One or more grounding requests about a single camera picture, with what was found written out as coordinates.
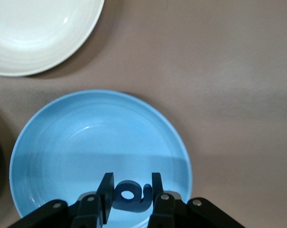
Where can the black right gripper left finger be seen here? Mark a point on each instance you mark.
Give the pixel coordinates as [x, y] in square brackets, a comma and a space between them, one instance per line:
[86, 211]

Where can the brown table cover sheet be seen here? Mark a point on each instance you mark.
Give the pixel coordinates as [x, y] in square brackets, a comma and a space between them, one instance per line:
[205, 71]

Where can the blue letter a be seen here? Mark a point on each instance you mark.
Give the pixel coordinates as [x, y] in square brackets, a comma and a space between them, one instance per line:
[138, 202]

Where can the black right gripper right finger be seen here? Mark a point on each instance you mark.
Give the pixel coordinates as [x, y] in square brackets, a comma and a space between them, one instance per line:
[167, 211]

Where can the blue plate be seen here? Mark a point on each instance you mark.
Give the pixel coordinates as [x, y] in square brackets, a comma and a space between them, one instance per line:
[98, 147]

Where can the beige plate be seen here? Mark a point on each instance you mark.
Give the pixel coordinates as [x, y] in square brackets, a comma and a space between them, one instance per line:
[34, 31]

